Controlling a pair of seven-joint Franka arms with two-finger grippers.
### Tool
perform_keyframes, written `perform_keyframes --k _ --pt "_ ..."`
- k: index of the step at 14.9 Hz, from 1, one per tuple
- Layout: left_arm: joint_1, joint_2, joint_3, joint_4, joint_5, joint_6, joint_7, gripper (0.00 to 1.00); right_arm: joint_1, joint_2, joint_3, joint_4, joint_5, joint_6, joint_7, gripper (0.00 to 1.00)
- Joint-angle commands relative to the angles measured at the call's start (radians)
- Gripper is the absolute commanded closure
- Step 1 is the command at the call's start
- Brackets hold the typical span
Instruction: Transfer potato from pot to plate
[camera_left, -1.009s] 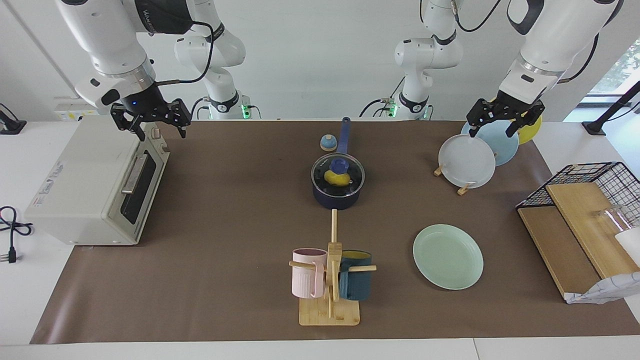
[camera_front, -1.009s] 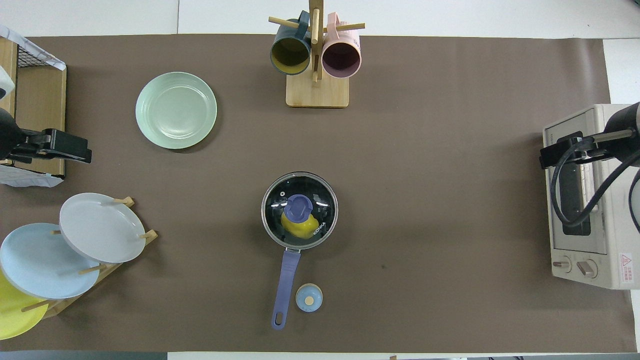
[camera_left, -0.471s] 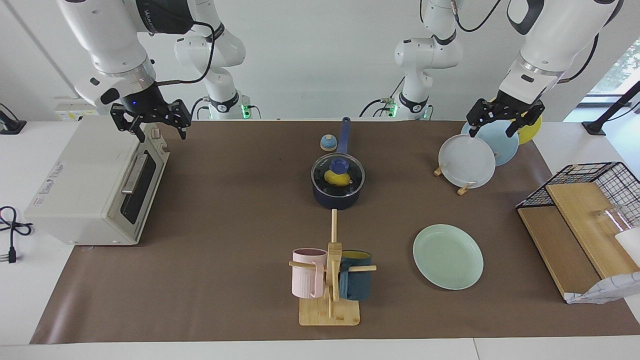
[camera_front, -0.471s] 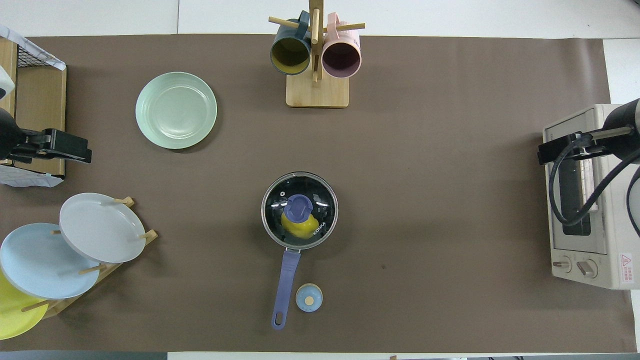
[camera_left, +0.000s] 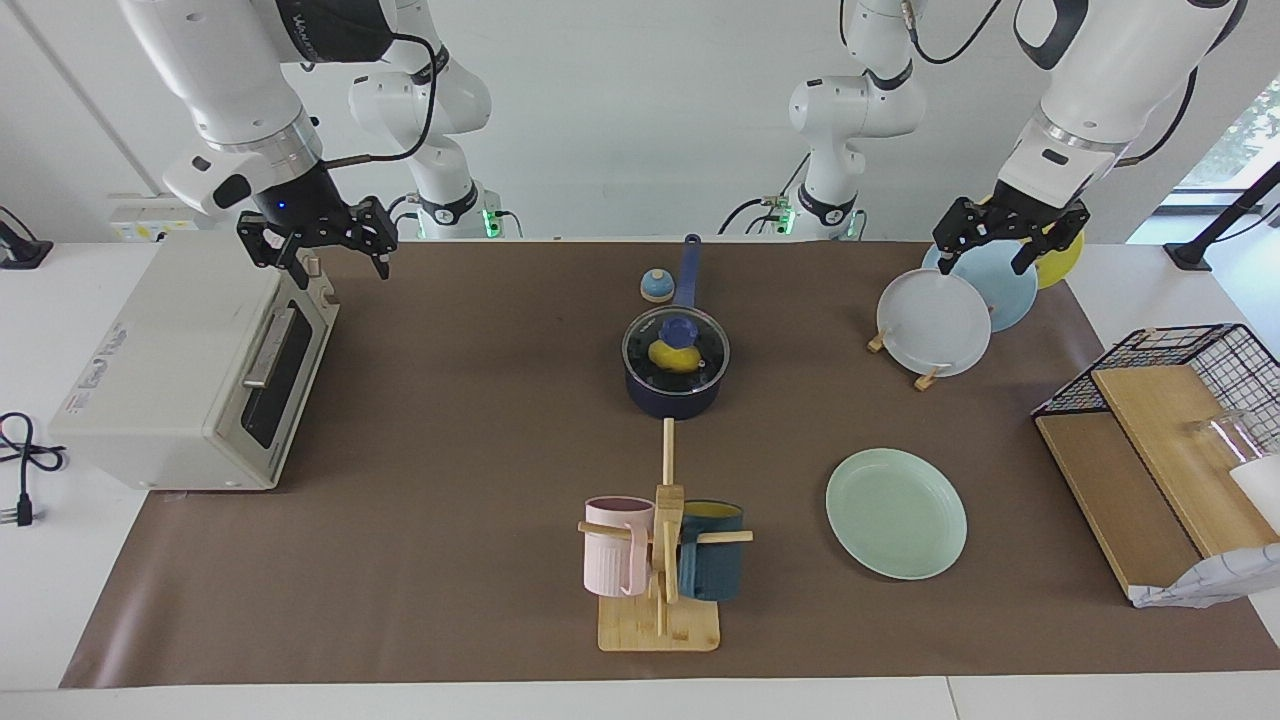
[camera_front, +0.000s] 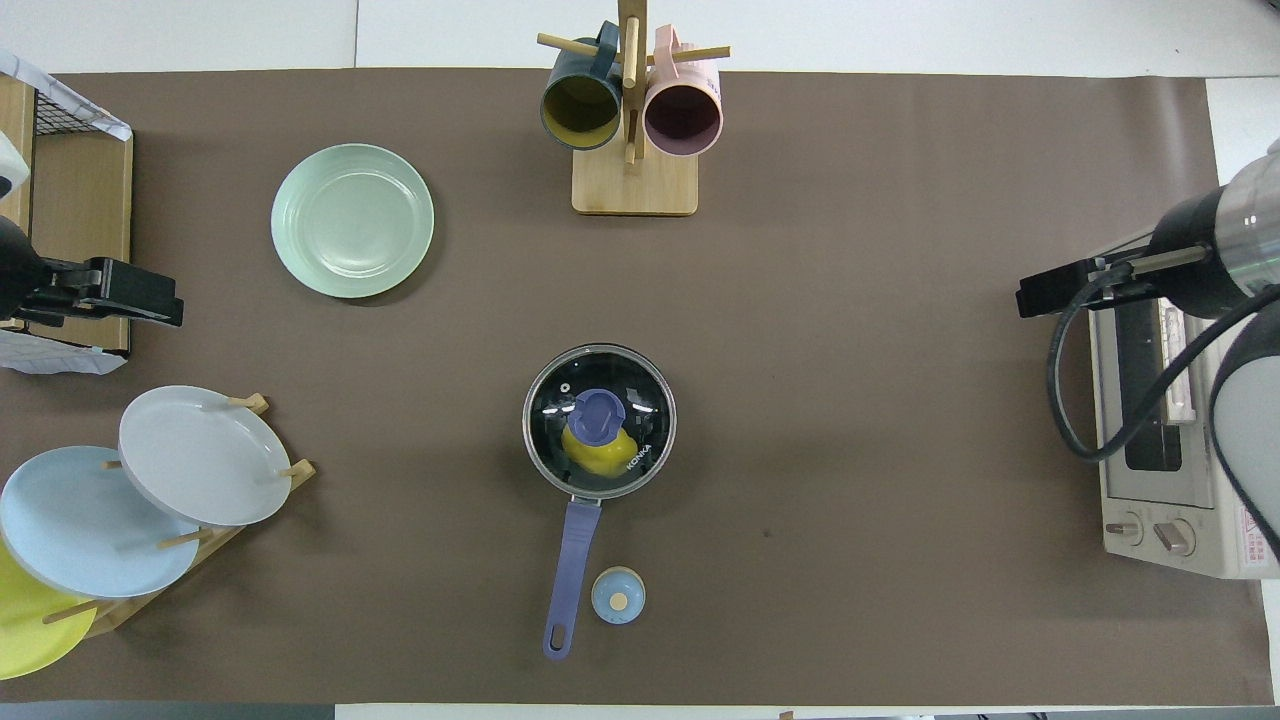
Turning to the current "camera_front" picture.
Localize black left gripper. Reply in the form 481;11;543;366
0;214;186;330

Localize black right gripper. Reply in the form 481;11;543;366
1016;186;1253;321

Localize grey plate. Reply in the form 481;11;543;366
118;385;294;528

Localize green plate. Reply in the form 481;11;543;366
271;143;436;300

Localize light blue plate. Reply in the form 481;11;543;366
0;445;202;600

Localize wooden plate rack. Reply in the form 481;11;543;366
40;392;318;641

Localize yellow plate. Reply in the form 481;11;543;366
0;540;99;682

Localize white checked cloth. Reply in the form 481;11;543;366
0;328;129;378
0;49;134;143

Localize beige toaster oven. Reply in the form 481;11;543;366
1088;285;1280;582

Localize brown table mat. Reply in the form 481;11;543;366
0;67;1277;707

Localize pink mug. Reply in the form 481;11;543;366
643;25;725;158

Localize wooden mug tree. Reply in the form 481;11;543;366
537;0;732;217

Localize dark teal mug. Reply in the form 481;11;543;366
540;21;627;152

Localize dark blue saucepan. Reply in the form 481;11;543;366
521;342;679;662

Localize wire and wood shelf rack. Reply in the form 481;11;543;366
0;75;135;359

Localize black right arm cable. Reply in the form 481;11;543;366
1046;245;1280;464

